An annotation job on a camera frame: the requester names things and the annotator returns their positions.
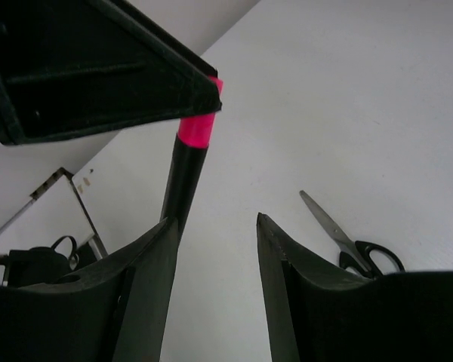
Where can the black handled scissors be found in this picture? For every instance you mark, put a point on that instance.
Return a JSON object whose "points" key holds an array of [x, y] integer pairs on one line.
{"points": [[355, 255]]}

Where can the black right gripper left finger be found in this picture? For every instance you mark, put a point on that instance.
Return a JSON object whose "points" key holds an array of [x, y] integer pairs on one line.
{"points": [[112, 310]]}

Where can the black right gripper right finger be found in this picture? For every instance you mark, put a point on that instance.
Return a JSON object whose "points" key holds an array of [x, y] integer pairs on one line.
{"points": [[319, 312]]}

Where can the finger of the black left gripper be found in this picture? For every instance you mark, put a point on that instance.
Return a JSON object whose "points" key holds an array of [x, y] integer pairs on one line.
{"points": [[71, 69]]}

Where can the pink capped black highlighter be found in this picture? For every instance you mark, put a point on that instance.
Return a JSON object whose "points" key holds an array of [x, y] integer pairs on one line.
{"points": [[191, 144]]}

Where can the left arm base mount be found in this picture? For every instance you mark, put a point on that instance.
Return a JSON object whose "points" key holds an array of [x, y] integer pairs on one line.
{"points": [[50, 264]]}

